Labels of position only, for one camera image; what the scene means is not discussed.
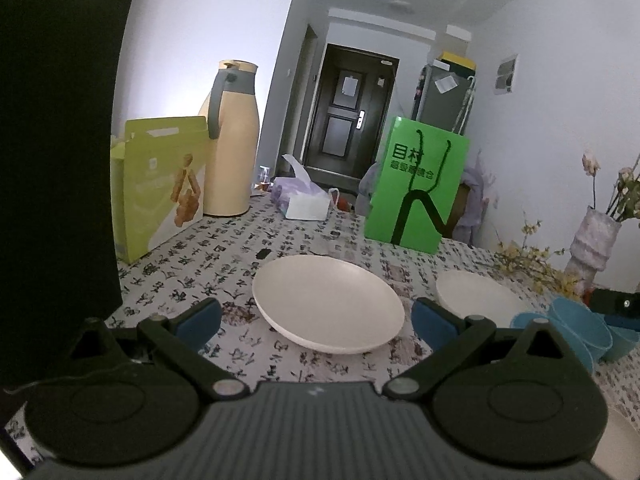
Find dark entrance door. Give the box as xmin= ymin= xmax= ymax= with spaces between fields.
xmin=304 ymin=44 xmax=399 ymax=193

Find beige thermos jug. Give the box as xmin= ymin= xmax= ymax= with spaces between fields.
xmin=200 ymin=60 xmax=259 ymax=217

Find dried pink roses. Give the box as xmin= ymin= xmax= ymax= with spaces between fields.
xmin=582 ymin=151 xmax=640 ymax=223

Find small blue bowl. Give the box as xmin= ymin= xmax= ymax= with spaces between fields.
xmin=600 ymin=314 xmax=639 ymax=362

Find white ceramic vase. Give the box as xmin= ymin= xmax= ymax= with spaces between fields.
xmin=565 ymin=206 xmax=622 ymax=297

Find grey refrigerator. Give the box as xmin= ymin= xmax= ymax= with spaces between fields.
xmin=411 ymin=60 xmax=475 ymax=134

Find yellow flower branch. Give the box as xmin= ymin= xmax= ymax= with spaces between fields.
xmin=488 ymin=214 xmax=580 ymax=300

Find white tissue box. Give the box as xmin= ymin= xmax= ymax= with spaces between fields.
xmin=271 ymin=154 xmax=340 ymax=221

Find chair with purple jacket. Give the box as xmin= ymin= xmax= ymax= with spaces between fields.
xmin=354 ymin=150 xmax=496 ymax=246

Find black paper bag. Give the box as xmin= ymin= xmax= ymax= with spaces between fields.
xmin=1 ymin=0 xmax=131 ymax=390

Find green paper bag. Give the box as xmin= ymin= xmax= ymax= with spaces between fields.
xmin=364 ymin=117 xmax=469 ymax=254

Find white plate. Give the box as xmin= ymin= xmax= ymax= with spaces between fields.
xmin=252 ymin=255 xmax=405 ymax=354
xmin=435 ymin=270 xmax=530 ymax=327

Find patterned calligraphy tablecloth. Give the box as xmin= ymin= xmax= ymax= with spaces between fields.
xmin=4 ymin=193 xmax=640 ymax=470

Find large blue bowl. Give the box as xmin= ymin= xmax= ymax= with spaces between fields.
xmin=510 ymin=312 xmax=594 ymax=375

